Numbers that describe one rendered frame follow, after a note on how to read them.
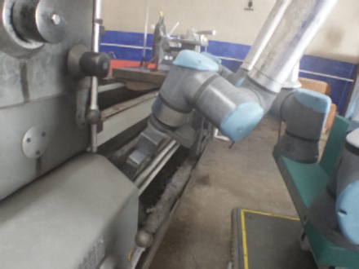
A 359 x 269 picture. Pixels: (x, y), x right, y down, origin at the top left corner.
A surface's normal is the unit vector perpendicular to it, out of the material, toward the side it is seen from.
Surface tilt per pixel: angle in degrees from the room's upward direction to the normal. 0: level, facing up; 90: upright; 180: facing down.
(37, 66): 90
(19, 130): 90
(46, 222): 32
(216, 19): 90
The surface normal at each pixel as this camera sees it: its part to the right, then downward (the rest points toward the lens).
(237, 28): -0.28, 0.30
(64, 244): 0.61, -0.68
